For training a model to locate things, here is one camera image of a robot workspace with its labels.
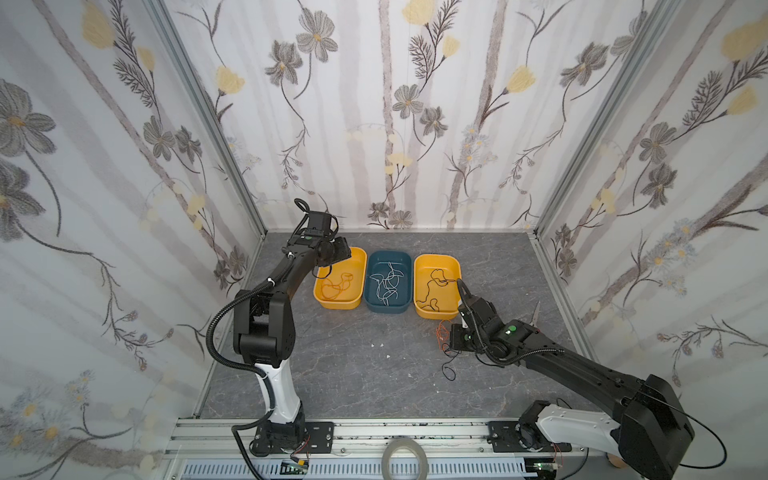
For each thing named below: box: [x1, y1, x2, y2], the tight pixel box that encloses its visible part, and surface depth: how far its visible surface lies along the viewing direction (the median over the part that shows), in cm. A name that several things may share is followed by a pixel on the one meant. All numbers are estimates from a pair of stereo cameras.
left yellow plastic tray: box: [313, 246, 367, 310], surface depth 103 cm
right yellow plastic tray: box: [413, 254, 461, 320], surface depth 106 cm
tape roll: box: [381, 438, 429, 480], surface depth 70 cm
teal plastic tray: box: [364, 250, 413, 314], surface depth 106 cm
